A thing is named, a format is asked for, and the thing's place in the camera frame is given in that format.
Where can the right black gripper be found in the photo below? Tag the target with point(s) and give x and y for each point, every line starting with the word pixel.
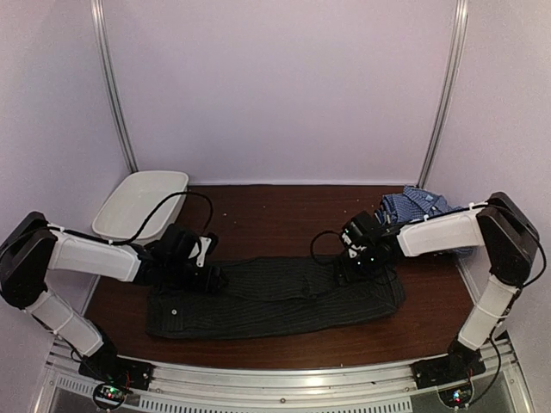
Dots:
pixel 350 275

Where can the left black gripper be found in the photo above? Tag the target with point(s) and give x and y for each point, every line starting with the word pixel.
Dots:
pixel 208 282

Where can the black pinstriped long sleeve shirt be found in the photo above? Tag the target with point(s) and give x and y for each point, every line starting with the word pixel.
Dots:
pixel 272 296

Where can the blue checked shirt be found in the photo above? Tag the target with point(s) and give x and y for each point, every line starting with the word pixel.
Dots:
pixel 413 204

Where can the white plastic basin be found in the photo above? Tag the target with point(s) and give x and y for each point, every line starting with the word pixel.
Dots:
pixel 135 203

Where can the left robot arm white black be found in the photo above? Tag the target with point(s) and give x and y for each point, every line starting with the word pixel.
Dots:
pixel 36 247

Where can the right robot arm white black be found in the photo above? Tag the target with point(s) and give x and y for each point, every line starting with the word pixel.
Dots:
pixel 497 225

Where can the left circuit board with leds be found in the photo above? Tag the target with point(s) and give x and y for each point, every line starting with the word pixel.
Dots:
pixel 107 396

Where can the circuit board with leds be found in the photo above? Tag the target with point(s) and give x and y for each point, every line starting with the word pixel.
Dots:
pixel 456 398
pixel 107 396

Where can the right circuit board with leds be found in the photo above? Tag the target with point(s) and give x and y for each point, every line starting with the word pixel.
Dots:
pixel 456 398

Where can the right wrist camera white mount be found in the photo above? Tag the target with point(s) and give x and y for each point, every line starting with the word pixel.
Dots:
pixel 361 234

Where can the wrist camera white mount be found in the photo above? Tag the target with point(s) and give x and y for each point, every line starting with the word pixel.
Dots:
pixel 203 247
pixel 361 234

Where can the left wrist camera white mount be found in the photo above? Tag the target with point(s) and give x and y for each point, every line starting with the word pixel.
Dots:
pixel 203 247

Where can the front aluminium rail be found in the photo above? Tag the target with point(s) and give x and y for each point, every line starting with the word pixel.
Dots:
pixel 385 387

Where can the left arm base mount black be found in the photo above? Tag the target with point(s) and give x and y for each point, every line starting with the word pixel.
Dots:
pixel 107 366

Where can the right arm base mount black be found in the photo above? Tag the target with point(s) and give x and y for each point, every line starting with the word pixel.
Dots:
pixel 459 364

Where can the right aluminium frame post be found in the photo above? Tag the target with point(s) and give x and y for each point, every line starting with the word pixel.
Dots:
pixel 456 47

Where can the aluminium frame post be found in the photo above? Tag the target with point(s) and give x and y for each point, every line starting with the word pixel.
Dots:
pixel 114 100
pixel 456 47

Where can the left aluminium frame post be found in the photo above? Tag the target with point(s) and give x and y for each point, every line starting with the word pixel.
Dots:
pixel 114 100

